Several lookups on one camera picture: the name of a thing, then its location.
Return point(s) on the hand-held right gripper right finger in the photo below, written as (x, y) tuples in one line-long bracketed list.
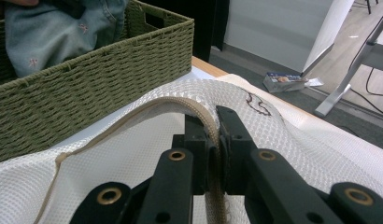
[(233, 146)]

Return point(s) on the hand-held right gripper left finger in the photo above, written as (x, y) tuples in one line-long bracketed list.
[(199, 161)]

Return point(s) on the light blue denim garment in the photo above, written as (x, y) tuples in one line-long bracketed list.
[(49, 34)]

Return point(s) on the white mesh laundry bag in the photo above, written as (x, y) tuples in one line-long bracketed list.
[(304, 149)]

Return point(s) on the green woven basket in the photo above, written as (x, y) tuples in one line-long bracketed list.
[(87, 102)]

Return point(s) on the white cabinet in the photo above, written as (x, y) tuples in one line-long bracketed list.
[(273, 31)]

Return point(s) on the white metal desk frame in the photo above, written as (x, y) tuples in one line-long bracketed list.
[(345, 84)]

